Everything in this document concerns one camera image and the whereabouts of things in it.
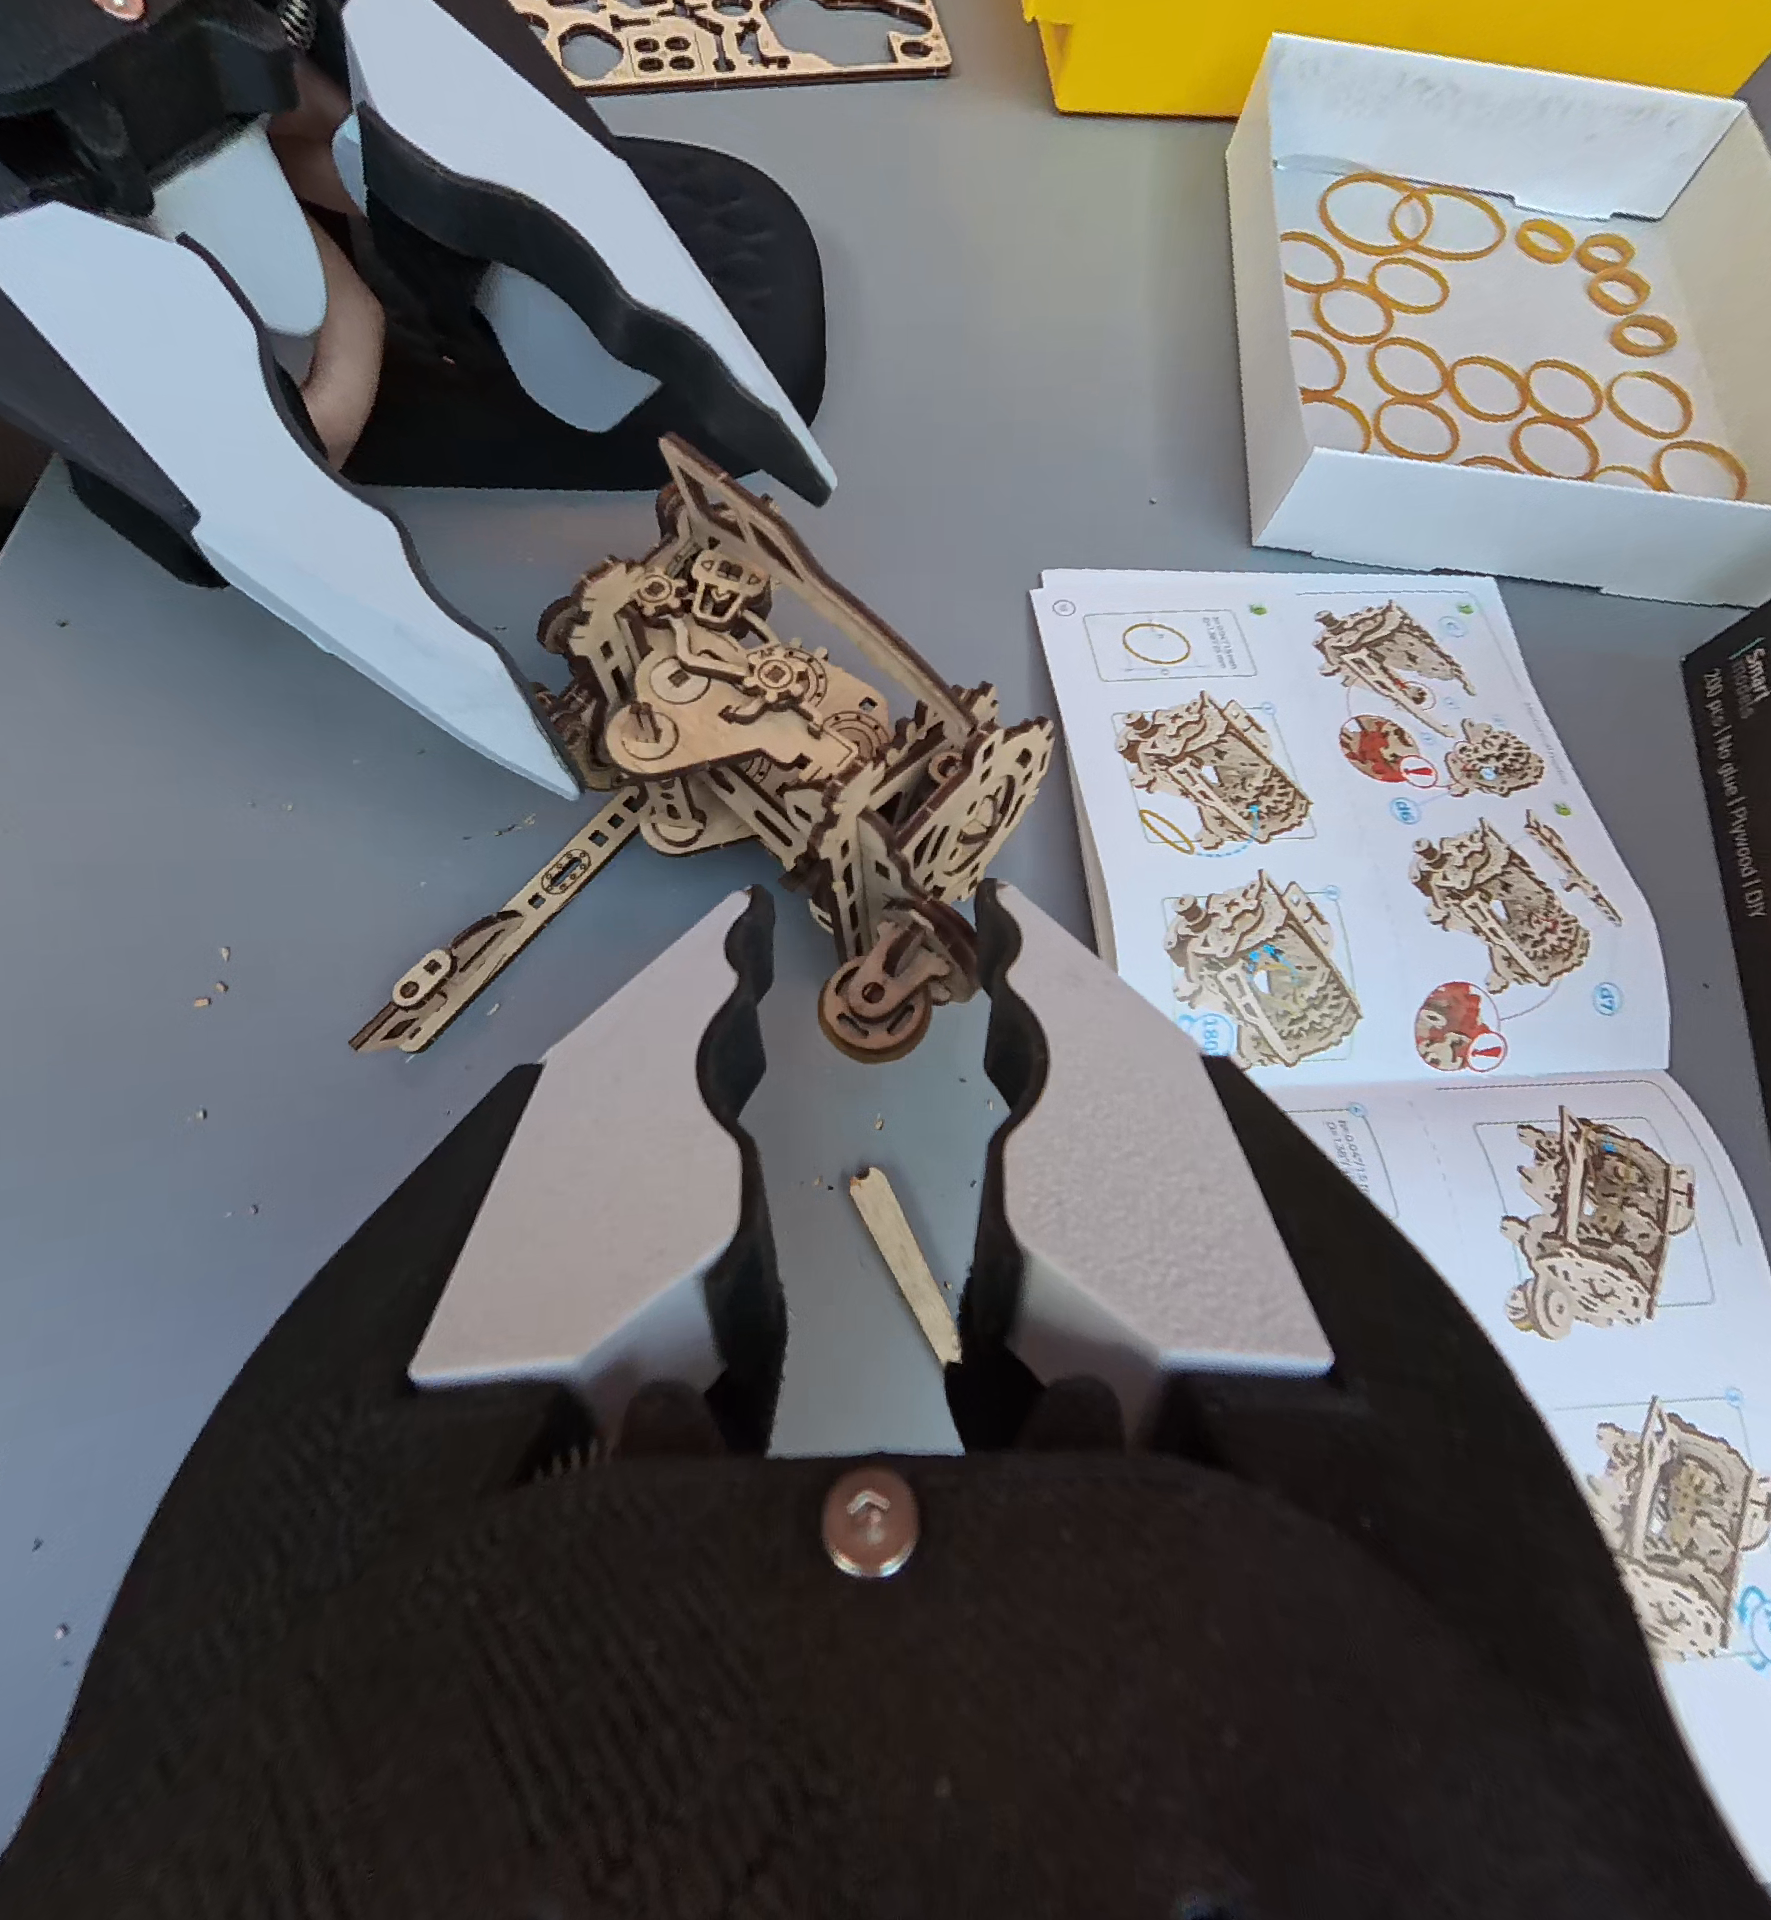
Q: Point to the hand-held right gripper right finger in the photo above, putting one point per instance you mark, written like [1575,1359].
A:
[1125,1201]

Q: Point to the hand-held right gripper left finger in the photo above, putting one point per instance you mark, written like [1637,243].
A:
[600,1201]

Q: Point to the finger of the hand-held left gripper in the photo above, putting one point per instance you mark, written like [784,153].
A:
[344,525]
[706,352]

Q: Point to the wooden mechanical model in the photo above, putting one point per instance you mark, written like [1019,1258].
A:
[766,705]

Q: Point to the grey desk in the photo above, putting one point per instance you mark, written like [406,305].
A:
[975,375]

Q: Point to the person's left hand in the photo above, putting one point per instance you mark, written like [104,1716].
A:
[332,375]

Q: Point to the thin wooden stick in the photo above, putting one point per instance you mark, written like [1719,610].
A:
[900,1260]

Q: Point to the flat wooden strip part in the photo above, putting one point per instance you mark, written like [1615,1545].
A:
[524,908]

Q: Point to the laser-cut wooden part sheet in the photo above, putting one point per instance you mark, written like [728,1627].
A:
[916,44]

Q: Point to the open instruction booklet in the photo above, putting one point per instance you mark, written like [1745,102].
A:
[1619,1051]

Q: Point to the yellow plastic bin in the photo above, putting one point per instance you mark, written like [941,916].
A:
[1275,61]

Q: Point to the white cardboard tray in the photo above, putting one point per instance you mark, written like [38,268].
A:
[1425,495]

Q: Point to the pile of rubber bands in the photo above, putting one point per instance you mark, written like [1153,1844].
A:
[1643,332]

